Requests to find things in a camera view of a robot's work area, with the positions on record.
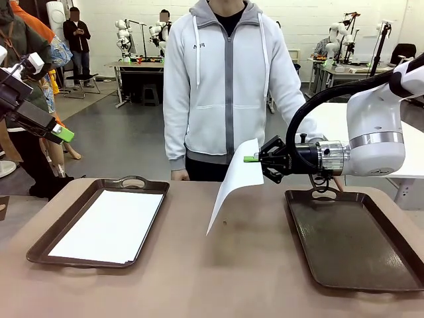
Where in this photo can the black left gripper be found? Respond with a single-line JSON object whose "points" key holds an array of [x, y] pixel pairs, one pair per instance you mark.
{"points": [[26, 112]]}

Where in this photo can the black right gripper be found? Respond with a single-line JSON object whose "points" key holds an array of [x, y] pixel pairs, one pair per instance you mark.
{"points": [[303, 160]]}

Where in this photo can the white A4 paper sheet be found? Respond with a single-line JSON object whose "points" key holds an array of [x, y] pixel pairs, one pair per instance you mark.
{"points": [[238, 185], [109, 225]]}

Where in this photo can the person's left forearm white sleeve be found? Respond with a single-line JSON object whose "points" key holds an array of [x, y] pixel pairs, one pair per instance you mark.
{"points": [[313, 127]]}

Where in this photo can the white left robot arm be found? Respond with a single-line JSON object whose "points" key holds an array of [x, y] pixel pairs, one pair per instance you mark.
{"points": [[2, 54]]}

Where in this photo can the person's right forearm white sleeve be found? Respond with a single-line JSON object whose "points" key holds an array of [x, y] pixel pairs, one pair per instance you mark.
{"points": [[175, 139]]}

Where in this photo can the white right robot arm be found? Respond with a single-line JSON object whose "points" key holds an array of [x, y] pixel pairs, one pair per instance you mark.
{"points": [[374, 116]]}

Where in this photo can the person's left hand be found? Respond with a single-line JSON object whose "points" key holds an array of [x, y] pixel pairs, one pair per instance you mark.
{"points": [[339, 185]]}

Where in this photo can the person's right hand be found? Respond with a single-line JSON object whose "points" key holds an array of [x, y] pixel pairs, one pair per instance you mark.
{"points": [[180, 175]]}

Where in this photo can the white round fan base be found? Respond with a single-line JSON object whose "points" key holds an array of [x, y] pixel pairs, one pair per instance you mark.
{"points": [[6, 169]]}

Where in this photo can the black trousers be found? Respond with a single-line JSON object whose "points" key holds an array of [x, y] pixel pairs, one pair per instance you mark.
{"points": [[205, 170]]}

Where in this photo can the white table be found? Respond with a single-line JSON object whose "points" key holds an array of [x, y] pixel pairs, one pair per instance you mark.
{"points": [[333, 119]]}

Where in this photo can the mannequin in orange floral clothes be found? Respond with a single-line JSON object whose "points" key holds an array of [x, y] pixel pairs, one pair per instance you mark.
{"points": [[61, 49]]}

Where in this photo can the white grey zip hoodie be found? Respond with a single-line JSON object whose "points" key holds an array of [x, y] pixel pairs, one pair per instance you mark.
{"points": [[212, 99]]}

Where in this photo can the dark background work table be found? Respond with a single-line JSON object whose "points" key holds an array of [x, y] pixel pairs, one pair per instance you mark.
{"points": [[139, 79]]}

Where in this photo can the background person in black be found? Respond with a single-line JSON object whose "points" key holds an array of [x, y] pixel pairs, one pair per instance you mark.
{"points": [[77, 39]]}

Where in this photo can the brown plastic serving tray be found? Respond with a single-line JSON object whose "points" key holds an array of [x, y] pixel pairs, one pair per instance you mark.
{"points": [[59, 232], [348, 245]]}

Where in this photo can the grey stool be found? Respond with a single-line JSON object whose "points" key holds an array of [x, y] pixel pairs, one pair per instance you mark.
{"points": [[150, 86]]}

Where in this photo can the mannequin in dark coat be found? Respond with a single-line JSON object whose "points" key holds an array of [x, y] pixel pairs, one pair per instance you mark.
{"points": [[20, 36]]}

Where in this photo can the background workbench with items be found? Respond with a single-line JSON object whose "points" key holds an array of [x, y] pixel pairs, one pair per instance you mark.
{"points": [[344, 75]]}

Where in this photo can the white background humanoid robot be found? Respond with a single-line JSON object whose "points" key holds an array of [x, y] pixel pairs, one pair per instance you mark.
{"points": [[123, 33], [155, 33]]}

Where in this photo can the white tall standing unit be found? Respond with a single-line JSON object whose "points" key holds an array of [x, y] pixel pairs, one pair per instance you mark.
{"points": [[56, 16]]}

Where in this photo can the seated person in plaid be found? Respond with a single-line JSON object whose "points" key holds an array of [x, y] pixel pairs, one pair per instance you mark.
{"points": [[321, 46]]}

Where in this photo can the black tripod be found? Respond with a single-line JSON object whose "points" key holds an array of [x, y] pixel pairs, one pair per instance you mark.
{"points": [[379, 48]]}

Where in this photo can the person behind background robot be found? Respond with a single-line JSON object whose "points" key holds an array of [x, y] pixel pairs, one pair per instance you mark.
{"points": [[165, 16]]}

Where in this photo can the black office chair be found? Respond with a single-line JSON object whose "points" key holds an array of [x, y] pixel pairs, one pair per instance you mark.
{"points": [[404, 51]]}

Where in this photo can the metal frame chair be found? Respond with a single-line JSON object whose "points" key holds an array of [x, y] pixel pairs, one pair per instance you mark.
{"points": [[83, 77]]}

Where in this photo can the left arm white camera box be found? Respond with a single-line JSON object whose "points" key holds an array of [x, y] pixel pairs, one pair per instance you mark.
{"points": [[35, 64]]}

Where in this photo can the white robot with black frame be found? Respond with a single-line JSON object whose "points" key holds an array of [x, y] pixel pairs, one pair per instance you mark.
{"points": [[334, 33]]}

